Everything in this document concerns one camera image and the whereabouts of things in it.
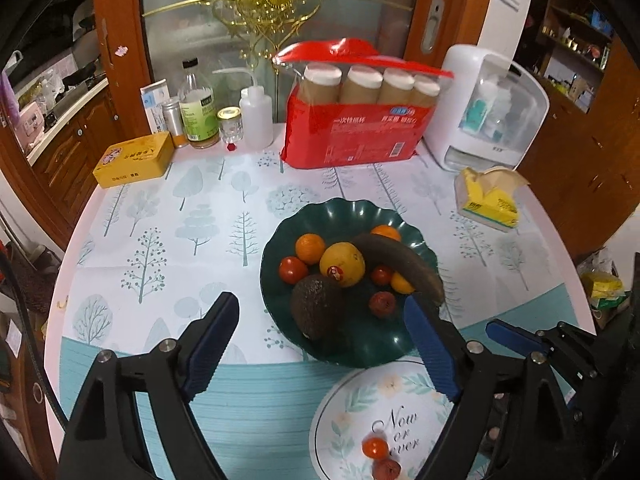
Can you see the plastic bag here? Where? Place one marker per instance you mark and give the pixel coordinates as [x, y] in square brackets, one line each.
[605, 290]

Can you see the teal placemat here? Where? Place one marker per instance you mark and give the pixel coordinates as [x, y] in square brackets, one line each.
[275, 400]

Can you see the glass bottle with green label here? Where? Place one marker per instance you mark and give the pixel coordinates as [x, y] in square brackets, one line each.
[197, 115]

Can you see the white storage box clear lid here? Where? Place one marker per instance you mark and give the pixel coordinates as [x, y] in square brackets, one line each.
[460, 110]

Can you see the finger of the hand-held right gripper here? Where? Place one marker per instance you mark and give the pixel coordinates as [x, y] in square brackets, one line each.
[510, 332]

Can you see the white floral plate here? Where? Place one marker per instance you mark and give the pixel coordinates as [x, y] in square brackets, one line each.
[350, 410]

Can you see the red pack of paper cups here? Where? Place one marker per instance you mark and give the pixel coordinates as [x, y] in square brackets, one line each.
[350, 135]

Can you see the overripe dark brown banana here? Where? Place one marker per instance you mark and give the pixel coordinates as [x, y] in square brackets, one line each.
[400, 262]

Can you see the small glass jar gold lid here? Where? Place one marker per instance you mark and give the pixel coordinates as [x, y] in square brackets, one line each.
[230, 125]

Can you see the wooden shelf with small items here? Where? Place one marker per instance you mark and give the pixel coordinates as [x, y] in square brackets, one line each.
[575, 50]

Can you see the white squeeze bottle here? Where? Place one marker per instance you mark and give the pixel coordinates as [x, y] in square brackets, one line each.
[256, 120]

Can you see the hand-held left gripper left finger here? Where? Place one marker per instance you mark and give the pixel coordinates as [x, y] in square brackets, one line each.
[210, 350]

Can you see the dark brown avocado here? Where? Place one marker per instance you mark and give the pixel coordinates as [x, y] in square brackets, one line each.
[317, 307]

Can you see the yellow tissue pack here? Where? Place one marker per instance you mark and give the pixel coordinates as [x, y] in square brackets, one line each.
[490, 205]

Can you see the small red tomato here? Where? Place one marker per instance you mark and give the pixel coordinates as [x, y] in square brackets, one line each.
[381, 275]
[293, 270]
[375, 447]

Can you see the yellow orange with red sticker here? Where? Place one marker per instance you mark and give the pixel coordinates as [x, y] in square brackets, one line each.
[342, 262]

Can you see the orange mandarin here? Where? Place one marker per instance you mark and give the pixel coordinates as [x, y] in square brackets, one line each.
[310, 248]
[386, 232]
[401, 283]

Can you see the pink box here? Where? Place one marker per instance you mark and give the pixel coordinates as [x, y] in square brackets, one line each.
[31, 122]

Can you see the silver metal can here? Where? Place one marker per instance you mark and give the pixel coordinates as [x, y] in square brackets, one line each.
[173, 120]

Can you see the dark red date fruit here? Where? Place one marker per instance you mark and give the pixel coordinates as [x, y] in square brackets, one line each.
[386, 470]
[382, 304]

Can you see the white and blue carton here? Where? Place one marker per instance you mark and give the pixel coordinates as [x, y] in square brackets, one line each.
[152, 105]

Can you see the yellow tin box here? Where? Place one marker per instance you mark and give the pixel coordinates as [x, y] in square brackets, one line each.
[132, 160]

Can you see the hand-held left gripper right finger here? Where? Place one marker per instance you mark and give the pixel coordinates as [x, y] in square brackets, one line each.
[430, 350]

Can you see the dark green scalloped plate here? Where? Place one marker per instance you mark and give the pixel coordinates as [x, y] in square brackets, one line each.
[277, 310]

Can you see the pink sticker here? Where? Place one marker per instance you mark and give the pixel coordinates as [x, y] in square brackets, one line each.
[121, 51]

